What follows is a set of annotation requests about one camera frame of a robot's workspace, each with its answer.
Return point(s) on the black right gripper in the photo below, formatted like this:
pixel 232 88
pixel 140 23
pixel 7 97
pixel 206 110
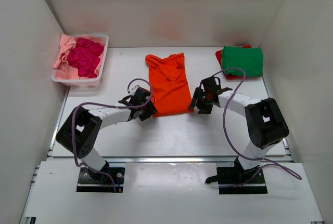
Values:
pixel 202 109

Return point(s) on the folded red t-shirt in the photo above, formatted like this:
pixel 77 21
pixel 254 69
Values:
pixel 219 56

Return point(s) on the light pink t-shirt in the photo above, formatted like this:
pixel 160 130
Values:
pixel 63 50

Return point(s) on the orange t-shirt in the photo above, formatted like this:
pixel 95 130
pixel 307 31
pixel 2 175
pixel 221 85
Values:
pixel 167 77

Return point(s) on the folded green t-shirt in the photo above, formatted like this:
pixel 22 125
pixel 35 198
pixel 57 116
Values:
pixel 243 61

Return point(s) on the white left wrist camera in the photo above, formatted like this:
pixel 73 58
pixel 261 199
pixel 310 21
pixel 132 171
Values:
pixel 132 91

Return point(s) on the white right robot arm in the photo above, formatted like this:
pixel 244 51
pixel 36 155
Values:
pixel 265 123

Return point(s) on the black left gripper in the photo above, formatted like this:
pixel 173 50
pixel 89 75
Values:
pixel 151 109

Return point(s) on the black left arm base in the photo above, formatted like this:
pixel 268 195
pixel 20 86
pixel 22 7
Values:
pixel 89 181

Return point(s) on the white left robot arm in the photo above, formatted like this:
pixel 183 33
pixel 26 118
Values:
pixel 79 132

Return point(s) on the magenta t-shirt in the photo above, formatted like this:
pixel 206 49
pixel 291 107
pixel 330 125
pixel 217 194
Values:
pixel 85 57

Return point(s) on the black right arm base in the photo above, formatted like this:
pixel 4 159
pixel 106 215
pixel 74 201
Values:
pixel 235 180

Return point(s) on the white plastic basket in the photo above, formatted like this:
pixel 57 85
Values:
pixel 78 78

